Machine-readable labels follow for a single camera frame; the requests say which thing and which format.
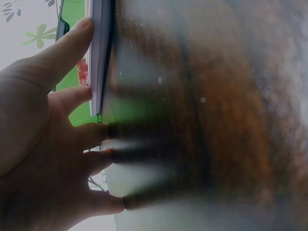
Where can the person's left hand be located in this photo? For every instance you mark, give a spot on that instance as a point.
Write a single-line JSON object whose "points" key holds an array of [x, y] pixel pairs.
{"points": [[31, 134]]}

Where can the green cover book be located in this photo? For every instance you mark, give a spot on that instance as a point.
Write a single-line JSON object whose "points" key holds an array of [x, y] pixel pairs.
{"points": [[99, 48]]}

